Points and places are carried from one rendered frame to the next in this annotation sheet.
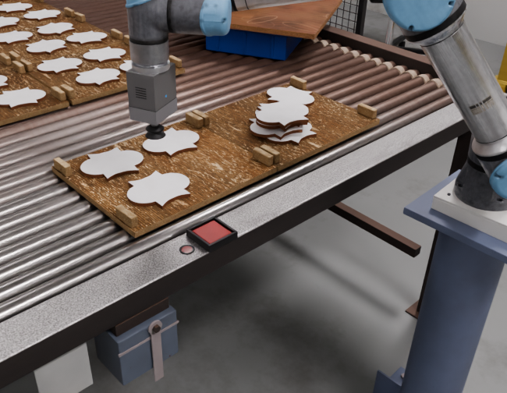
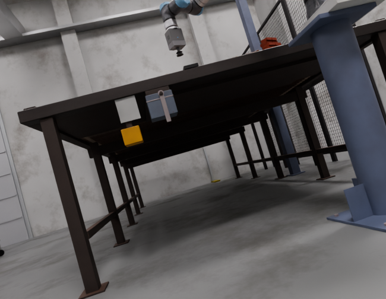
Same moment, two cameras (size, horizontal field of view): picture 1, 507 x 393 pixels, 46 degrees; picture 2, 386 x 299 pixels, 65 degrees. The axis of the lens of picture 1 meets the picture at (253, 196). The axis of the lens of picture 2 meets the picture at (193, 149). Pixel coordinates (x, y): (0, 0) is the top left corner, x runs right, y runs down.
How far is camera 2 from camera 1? 1.48 m
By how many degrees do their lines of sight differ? 50
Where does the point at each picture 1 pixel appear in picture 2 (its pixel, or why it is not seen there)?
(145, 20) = (164, 12)
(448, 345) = (346, 107)
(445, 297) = (328, 76)
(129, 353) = (151, 102)
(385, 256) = not seen: outside the picture
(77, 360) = (132, 104)
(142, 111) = (170, 44)
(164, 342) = (168, 104)
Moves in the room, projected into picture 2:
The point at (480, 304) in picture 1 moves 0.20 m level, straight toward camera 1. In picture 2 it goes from (347, 69) to (315, 75)
